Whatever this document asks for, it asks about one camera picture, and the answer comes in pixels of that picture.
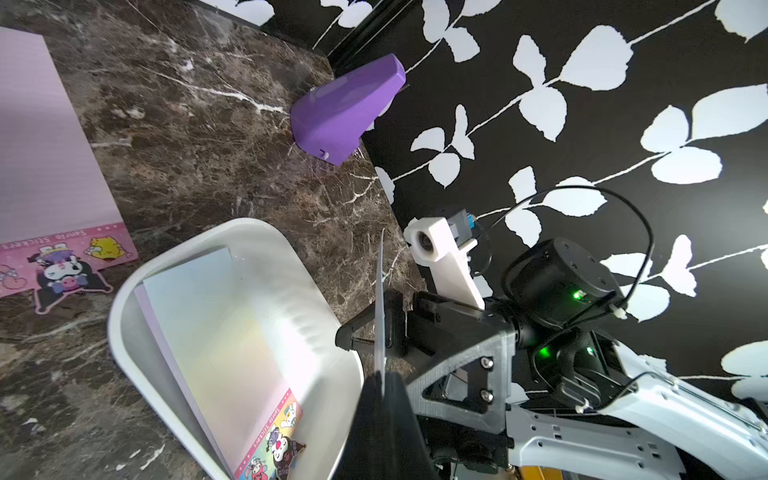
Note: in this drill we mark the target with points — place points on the purple plastic stand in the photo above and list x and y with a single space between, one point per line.
328 122

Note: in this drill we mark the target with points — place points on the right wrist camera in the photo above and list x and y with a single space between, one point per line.
442 245

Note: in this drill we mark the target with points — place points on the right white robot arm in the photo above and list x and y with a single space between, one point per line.
525 381

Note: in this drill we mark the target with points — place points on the Sanrio sticker sheet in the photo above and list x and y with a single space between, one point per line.
221 360

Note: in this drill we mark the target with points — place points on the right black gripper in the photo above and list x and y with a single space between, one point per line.
465 377

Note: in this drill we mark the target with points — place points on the white plastic storage box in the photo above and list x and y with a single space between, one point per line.
325 380

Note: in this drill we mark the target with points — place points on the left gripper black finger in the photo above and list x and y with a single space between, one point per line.
385 440

